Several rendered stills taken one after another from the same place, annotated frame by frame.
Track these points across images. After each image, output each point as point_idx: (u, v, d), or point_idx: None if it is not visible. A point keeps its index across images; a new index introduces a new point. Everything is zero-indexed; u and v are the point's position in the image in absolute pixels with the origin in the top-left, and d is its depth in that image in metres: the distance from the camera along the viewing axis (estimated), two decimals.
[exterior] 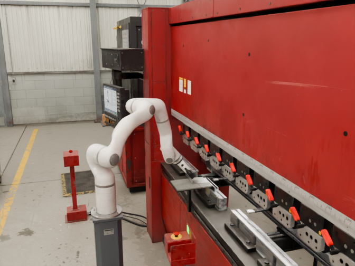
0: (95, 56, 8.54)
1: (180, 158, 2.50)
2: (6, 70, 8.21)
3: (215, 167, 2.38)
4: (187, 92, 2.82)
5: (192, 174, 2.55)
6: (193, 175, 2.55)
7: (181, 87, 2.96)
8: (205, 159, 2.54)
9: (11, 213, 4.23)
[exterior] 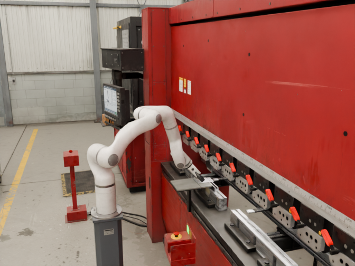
0: (95, 56, 8.54)
1: (190, 162, 2.52)
2: (6, 70, 8.21)
3: (215, 167, 2.38)
4: (187, 92, 2.82)
5: (202, 178, 2.58)
6: (203, 179, 2.58)
7: (181, 87, 2.96)
8: (205, 159, 2.54)
9: (11, 213, 4.23)
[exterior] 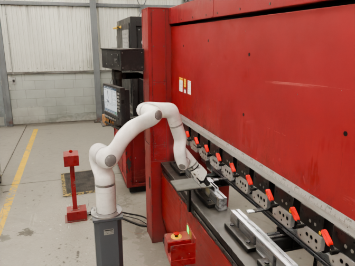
0: (95, 56, 8.54)
1: (193, 167, 2.40)
2: (6, 70, 8.21)
3: (215, 167, 2.38)
4: (187, 92, 2.82)
5: (206, 183, 2.46)
6: (207, 183, 2.46)
7: (181, 87, 2.96)
8: (205, 159, 2.54)
9: (11, 213, 4.23)
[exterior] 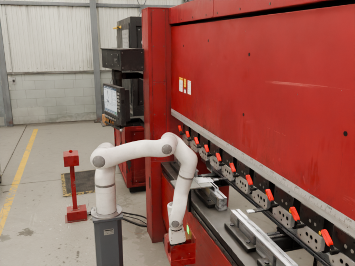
0: (95, 56, 8.54)
1: None
2: (6, 70, 8.21)
3: (215, 167, 2.38)
4: (187, 92, 2.82)
5: None
6: None
7: (181, 87, 2.96)
8: (205, 159, 2.54)
9: (11, 213, 4.23)
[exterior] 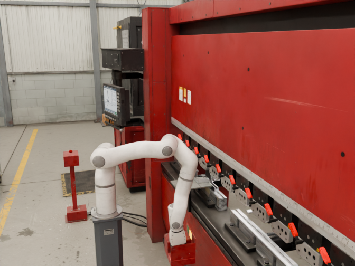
0: (95, 56, 8.54)
1: None
2: (6, 70, 8.21)
3: (215, 178, 2.40)
4: (187, 102, 2.84)
5: None
6: None
7: (181, 96, 2.98)
8: (205, 169, 2.56)
9: (11, 213, 4.23)
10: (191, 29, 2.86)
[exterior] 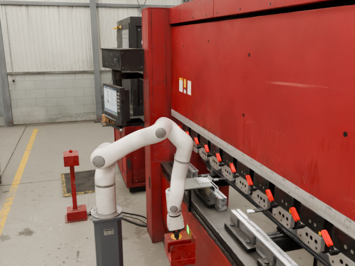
0: (95, 56, 8.54)
1: None
2: (6, 70, 8.21)
3: (215, 168, 2.38)
4: (187, 93, 2.82)
5: (178, 233, 2.18)
6: (178, 234, 2.19)
7: (181, 88, 2.96)
8: (205, 159, 2.55)
9: (11, 213, 4.23)
10: None
